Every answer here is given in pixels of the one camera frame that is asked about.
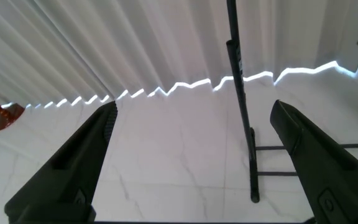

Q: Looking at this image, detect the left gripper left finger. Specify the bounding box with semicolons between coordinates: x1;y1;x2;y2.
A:
4;100;119;222

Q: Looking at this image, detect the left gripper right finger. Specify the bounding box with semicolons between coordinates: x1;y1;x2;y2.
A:
269;99;358;222

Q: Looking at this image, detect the black clothes rack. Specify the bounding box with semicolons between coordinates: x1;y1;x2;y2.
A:
225;0;358;203

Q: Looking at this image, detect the white curtain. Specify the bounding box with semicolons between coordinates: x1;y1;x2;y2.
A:
0;0;358;108

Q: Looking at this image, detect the reddish brown round stand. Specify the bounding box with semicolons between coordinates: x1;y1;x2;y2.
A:
0;93;26;132

